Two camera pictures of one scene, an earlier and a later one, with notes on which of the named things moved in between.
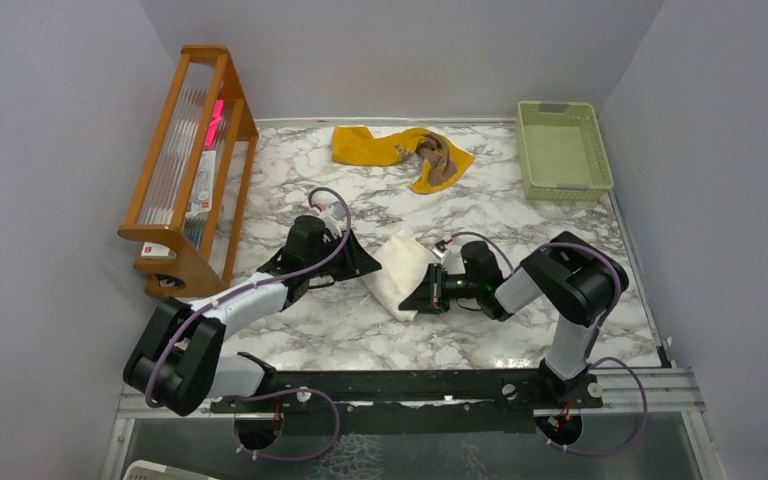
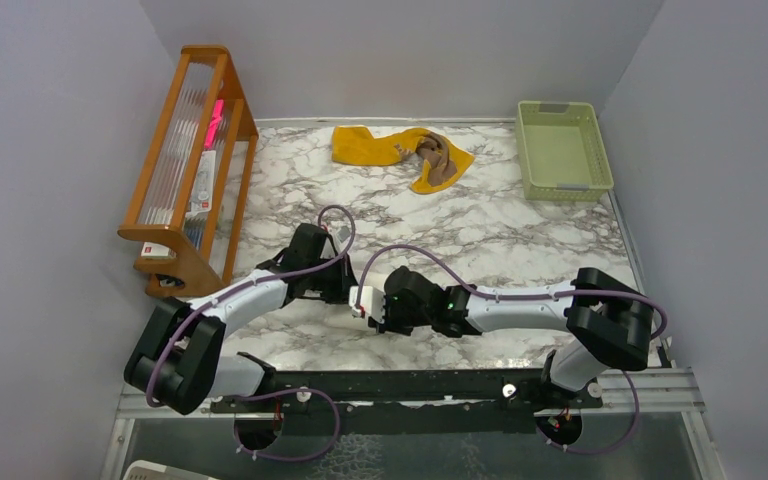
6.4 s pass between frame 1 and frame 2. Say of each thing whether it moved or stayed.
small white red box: stayed
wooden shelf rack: stayed
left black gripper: moved
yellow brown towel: stayed
